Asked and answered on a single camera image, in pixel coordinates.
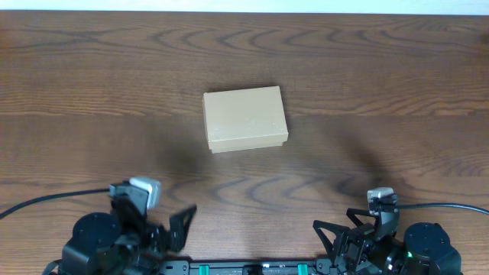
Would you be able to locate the black aluminium mounting rail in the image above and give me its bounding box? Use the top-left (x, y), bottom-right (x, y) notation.
top-left (157, 258), bottom-right (347, 275)

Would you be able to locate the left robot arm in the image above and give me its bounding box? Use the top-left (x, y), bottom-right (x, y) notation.
top-left (42, 193), bottom-right (197, 275)

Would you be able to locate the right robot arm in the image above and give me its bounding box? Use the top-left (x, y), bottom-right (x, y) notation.
top-left (313, 199), bottom-right (462, 275)

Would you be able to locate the cardboard box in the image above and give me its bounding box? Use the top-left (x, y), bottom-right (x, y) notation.
top-left (202, 86), bottom-right (289, 154)

